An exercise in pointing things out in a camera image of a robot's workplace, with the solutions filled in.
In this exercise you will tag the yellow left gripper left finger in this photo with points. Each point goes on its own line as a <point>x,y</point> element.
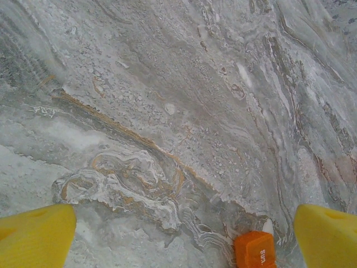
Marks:
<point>30,240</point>

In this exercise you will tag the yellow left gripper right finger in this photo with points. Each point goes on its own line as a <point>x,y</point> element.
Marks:
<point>329,240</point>

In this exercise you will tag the orange pill box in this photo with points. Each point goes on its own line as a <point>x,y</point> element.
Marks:
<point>252,248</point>

